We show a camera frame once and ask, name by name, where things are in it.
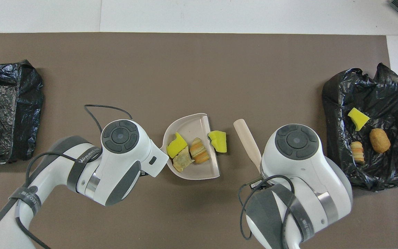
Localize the orange striped toy croissant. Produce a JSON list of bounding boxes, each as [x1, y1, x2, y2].
[[189, 137, 210, 164]]

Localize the brown toy bread roll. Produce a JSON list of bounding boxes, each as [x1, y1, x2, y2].
[[369, 128, 391, 154]]

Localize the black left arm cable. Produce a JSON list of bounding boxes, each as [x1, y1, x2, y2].
[[0, 104, 134, 249]]

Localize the notched yellow sponge piece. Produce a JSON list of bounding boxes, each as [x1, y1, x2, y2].
[[166, 132, 188, 157]]

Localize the open black bag-lined bin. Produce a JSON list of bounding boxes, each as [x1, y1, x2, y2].
[[322, 63, 398, 192]]

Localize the beige brush black bristles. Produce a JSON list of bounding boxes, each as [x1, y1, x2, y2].
[[233, 119, 263, 173]]

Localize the pale yellow toy pastry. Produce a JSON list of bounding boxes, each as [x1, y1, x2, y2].
[[350, 141, 366, 164]]

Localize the taut black bag-lined bin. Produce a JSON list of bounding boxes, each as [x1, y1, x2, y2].
[[0, 59, 45, 165]]

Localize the beige plastic dustpan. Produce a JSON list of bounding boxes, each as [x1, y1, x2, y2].
[[162, 113, 221, 180]]

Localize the wavy yellow sponge piece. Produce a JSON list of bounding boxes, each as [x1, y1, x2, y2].
[[208, 130, 227, 154]]

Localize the pale yellow crinkled chip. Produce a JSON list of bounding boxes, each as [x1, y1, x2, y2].
[[172, 146, 195, 173]]

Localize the green and yellow sponge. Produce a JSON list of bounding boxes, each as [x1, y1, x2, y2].
[[347, 107, 371, 132]]

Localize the brown table mat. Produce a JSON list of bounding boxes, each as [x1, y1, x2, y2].
[[0, 33, 398, 249]]

